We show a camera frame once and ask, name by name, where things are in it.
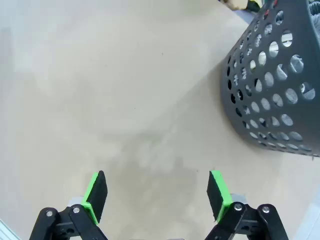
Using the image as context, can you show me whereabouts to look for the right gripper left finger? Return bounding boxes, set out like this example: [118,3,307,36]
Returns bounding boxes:
[28,170,109,240]

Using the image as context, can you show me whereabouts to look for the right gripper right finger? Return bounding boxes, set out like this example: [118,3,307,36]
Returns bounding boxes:
[204,170,290,240]

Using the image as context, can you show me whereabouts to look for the dark grey perforated basket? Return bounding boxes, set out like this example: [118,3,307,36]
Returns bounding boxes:
[219,0,320,158]

